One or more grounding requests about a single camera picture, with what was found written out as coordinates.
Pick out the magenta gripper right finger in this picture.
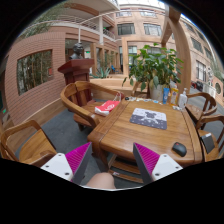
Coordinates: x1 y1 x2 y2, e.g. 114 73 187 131
133 143 182 185

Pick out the wooden armchair near left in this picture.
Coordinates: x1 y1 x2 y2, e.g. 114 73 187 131
0 120 57 167

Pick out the red and white bag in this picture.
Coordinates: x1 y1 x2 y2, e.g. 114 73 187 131
95 100 119 116

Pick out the green potted plant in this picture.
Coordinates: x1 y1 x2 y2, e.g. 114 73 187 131
123 45 183 90

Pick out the wooden armchair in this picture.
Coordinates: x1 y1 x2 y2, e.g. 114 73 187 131
0 120 57 167
185 92 217 124
60 81 124 130
195 114 224 163

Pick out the wooden armchair far left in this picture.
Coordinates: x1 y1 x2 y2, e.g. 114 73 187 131
60 81 124 130

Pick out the black computer mouse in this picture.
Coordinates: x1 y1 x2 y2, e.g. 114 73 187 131
172 142 187 157

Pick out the grey patterned mouse pad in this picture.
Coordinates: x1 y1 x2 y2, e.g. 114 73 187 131
130 108 167 130

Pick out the wooden table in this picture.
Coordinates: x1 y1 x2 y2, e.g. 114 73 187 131
87 99 203 172

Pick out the wooden armchair far right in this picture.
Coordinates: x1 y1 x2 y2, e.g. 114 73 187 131
185 92 217 124

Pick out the blue tube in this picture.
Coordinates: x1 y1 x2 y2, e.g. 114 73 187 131
163 88 170 104

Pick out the dark bust statue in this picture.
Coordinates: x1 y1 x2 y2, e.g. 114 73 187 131
69 43 83 60

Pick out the person's knee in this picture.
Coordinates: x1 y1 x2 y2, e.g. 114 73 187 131
87 172 115 189

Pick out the wooden pillar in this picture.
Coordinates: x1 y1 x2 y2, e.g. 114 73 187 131
161 5 191 92

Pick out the wooden armchair near right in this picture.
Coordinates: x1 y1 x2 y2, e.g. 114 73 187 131
195 114 224 163

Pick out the white plant pot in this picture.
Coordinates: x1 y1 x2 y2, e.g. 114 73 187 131
149 85 163 101

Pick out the yellow package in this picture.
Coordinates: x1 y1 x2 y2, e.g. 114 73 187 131
170 88 179 105

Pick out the red wooden pedestal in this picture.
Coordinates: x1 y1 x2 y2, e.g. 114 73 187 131
58 59 94 84

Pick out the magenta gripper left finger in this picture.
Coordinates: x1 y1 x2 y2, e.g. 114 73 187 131
42 142 92 185

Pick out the dark tablet on chair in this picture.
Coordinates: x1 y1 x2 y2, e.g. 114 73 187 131
201 133 215 153

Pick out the white pump bottle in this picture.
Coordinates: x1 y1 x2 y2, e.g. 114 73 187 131
178 89 187 109

